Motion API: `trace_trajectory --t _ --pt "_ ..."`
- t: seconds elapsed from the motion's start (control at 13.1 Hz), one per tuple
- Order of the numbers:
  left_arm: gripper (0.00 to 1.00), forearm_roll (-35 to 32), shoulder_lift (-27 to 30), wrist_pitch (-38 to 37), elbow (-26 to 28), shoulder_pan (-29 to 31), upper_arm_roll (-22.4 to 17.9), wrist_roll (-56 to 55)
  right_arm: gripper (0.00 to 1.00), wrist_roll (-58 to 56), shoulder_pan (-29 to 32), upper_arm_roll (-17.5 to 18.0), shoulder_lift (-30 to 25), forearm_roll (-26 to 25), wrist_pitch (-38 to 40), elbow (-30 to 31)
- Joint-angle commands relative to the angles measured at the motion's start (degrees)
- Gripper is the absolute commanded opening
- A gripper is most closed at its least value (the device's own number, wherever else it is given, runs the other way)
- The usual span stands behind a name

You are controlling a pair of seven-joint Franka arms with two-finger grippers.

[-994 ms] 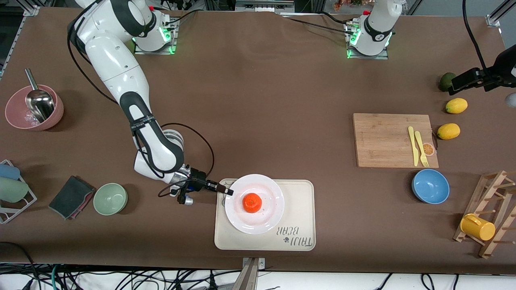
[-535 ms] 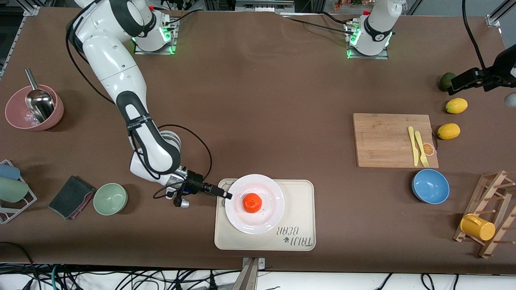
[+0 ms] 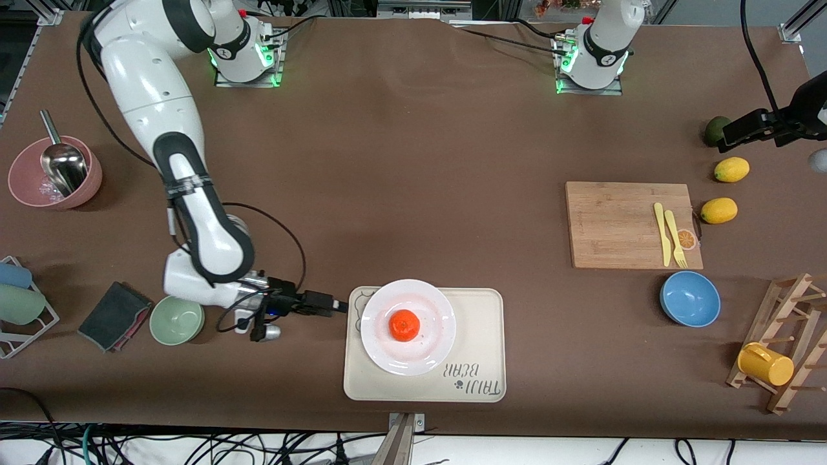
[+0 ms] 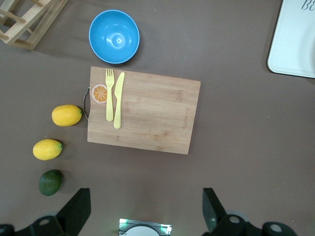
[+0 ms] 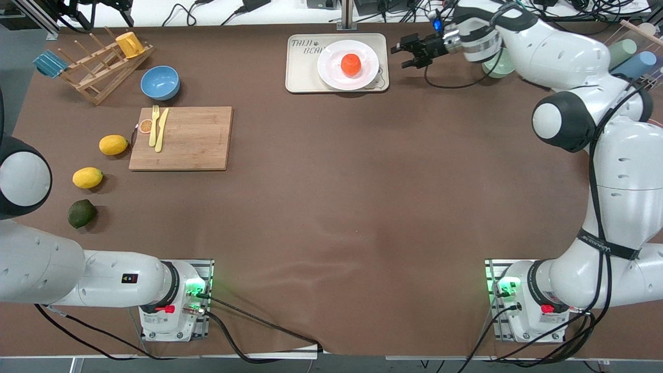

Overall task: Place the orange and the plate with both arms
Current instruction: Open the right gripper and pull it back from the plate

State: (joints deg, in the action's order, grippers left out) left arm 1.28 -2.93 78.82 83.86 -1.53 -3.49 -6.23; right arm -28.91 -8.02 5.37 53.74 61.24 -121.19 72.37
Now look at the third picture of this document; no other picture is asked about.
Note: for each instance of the wooden mug rack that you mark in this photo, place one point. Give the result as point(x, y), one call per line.
point(767, 330)

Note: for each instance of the yellow mug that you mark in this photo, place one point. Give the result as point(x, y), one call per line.
point(769, 367)

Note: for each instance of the yellow lemon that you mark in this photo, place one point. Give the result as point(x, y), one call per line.
point(719, 211)
point(732, 170)

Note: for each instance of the orange fruit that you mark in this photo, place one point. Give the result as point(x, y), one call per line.
point(404, 325)

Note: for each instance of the dark grey folded cloth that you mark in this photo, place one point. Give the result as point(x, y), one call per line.
point(110, 316)

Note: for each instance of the pale green cup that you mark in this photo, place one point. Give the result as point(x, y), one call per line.
point(19, 305)

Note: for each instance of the blue bowl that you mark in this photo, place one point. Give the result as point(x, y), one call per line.
point(690, 298)

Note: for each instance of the pale green bowl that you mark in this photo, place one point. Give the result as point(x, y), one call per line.
point(176, 323)

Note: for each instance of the brown table cover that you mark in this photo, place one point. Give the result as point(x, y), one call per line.
point(413, 161)

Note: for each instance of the white round plate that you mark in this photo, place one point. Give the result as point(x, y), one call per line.
point(426, 349)

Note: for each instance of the yellow plastic knife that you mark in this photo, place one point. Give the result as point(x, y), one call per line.
point(665, 242)

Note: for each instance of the pink bowl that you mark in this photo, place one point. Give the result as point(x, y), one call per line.
point(26, 174)

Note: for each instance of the pale blue cup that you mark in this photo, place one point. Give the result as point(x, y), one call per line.
point(14, 276)

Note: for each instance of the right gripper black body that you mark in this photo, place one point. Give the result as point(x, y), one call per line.
point(287, 298)

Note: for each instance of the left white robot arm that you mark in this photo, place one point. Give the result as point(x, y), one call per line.
point(601, 45)

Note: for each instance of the metal table edge bracket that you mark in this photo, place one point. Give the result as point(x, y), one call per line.
point(402, 445)

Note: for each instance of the yellow plastic fork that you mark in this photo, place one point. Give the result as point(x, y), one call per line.
point(674, 232)

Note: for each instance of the wooden cutting board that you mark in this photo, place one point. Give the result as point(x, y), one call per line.
point(601, 245)

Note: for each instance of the grey metal frame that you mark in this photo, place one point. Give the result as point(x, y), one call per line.
point(423, 10)

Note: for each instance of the orange slice tag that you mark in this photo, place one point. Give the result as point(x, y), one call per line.
point(688, 240)

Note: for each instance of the beige bear print tray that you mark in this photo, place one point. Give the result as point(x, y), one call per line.
point(481, 323)

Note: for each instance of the dark green avocado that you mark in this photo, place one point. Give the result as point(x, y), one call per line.
point(714, 131)

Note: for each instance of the aluminium profile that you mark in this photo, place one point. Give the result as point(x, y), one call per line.
point(52, 14)
point(795, 29)

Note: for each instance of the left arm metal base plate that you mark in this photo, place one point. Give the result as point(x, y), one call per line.
point(607, 92)

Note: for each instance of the metal scoop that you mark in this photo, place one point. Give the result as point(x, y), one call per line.
point(64, 165)

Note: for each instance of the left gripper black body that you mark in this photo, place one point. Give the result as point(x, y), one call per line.
point(796, 120)

